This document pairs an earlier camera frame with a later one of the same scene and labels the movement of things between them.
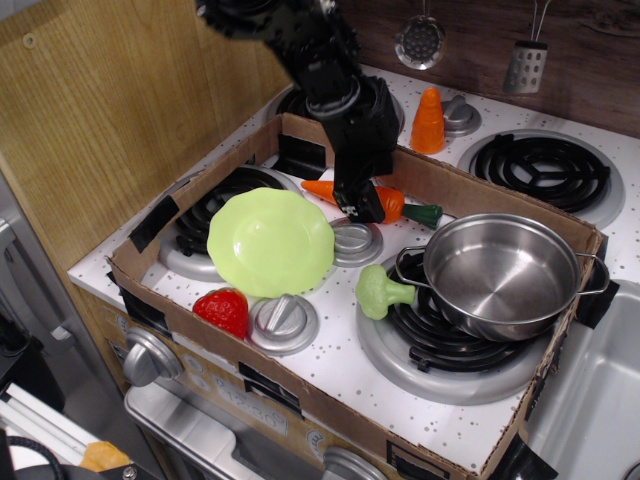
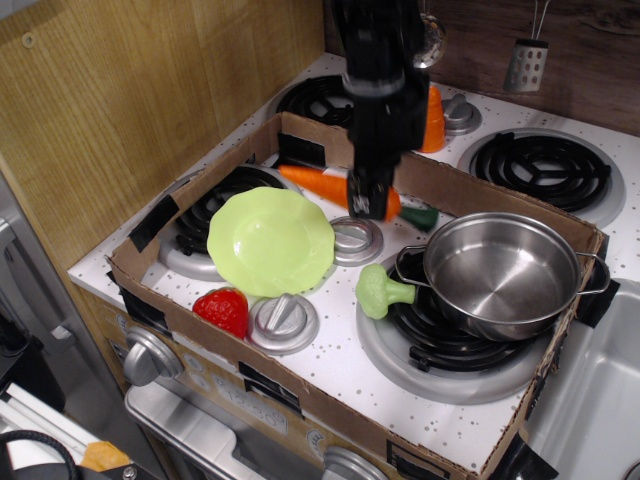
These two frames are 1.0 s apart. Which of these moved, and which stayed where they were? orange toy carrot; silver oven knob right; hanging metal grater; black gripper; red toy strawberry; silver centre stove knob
Moved: orange toy carrot; black gripper
Stayed: silver oven knob right; hanging metal grater; red toy strawberry; silver centre stove knob
